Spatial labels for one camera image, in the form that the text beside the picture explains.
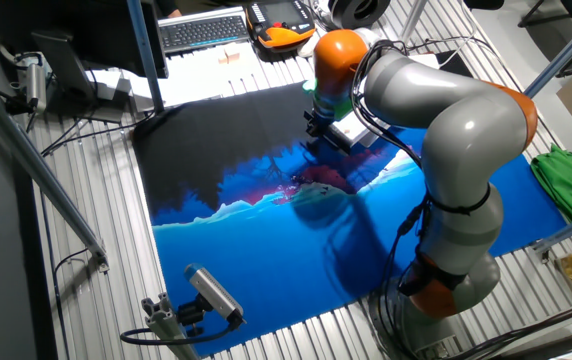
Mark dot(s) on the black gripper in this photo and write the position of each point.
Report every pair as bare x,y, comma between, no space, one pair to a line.
321,121

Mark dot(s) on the dark sleeved right forearm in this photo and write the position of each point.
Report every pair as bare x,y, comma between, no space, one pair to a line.
165,5

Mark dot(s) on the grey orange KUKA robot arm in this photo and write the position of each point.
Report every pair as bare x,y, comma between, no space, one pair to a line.
461,125

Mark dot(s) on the person's right hand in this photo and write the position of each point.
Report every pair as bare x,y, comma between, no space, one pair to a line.
174,13

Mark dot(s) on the orange black teach pendant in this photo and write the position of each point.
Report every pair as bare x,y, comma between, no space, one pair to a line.
278,22

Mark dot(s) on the black round speaker object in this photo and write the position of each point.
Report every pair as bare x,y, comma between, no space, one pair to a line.
358,12

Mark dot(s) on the small pale wooden block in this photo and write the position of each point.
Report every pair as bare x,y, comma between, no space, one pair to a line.
222,59

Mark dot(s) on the grey metal pole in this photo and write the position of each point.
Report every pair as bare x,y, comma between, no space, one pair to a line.
413,17

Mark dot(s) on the blue black printed mat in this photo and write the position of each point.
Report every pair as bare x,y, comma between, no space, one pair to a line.
266,250

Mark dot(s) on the black flat pad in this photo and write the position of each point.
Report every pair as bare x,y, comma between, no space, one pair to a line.
448,60

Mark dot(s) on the black computer keyboard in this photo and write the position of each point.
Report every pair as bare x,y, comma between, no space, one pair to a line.
203,32

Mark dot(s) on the black computer monitor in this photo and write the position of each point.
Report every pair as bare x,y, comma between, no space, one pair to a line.
91,30

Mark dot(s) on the short aluminium profile piece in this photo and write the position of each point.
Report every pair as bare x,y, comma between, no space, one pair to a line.
163,325

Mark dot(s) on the green cloth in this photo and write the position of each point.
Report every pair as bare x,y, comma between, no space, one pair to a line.
571,185

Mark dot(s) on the dark metal bar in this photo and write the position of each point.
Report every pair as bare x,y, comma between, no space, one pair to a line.
556,345

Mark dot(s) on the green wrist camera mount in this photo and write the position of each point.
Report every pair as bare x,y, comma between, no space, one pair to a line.
341,107

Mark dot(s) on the blue metal post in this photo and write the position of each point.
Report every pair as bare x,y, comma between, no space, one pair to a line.
143,50

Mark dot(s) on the silver camera with blue cap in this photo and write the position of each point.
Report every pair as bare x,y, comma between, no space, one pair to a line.
213,292

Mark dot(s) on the black camera ball mount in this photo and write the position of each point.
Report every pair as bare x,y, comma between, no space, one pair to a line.
191,315

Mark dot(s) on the aluminium frame beam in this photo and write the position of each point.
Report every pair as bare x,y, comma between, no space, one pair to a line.
41,175
566,52
571,229

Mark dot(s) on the small silver camera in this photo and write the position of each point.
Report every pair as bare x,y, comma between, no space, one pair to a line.
35,85

